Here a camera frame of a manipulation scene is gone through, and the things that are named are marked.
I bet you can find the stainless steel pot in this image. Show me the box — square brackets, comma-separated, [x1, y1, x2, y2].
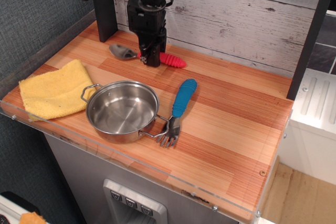
[81, 81, 170, 144]

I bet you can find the dark post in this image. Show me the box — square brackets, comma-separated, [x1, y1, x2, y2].
[93, 0, 118, 42]
[286, 0, 331, 101]

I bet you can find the red handled metal spoon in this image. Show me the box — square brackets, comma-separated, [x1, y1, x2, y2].
[109, 44, 187, 68]

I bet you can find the yellow cloth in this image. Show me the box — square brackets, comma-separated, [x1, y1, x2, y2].
[19, 59, 96, 122]

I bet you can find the clear acrylic edge guard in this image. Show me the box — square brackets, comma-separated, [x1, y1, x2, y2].
[1, 101, 265, 223]

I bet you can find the blue handled metal fork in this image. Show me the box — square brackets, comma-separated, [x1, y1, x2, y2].
[156, 79, 197, 147]

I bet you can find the dark left post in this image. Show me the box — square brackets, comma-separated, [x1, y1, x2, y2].
[93, 0, 118, 42]

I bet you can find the orange black object corner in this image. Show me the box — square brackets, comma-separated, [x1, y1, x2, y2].
[1, 212, 47, 224]

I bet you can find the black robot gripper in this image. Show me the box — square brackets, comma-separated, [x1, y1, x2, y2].
[127, 0, 167, 67]

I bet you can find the white toy sink unit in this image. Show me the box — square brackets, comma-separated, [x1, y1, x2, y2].
[277, 10, 336, 187]

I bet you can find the silver dispenser panel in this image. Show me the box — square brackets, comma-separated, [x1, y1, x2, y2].
[103, 179, 168, 224]

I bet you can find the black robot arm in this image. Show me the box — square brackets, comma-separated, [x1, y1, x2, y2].
[127, 0, 174, 67]

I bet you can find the dark right post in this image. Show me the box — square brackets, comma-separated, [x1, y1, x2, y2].
[286, 0, 331, 101]

